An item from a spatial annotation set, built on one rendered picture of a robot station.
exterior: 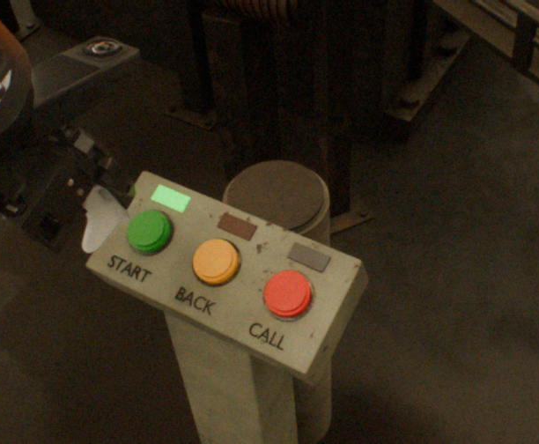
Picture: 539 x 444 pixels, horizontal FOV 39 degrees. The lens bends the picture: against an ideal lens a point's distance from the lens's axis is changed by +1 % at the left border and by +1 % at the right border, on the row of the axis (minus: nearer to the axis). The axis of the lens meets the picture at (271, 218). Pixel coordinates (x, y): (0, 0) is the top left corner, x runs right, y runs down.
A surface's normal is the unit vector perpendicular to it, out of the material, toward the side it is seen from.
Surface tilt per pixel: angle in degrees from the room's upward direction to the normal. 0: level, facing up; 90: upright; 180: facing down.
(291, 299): 20
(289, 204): 0
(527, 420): 0
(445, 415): 0
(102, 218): 93
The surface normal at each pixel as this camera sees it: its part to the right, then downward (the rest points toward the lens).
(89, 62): 0.00, -0.80
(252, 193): -0.06, -0.66
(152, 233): -0.23, -0.40
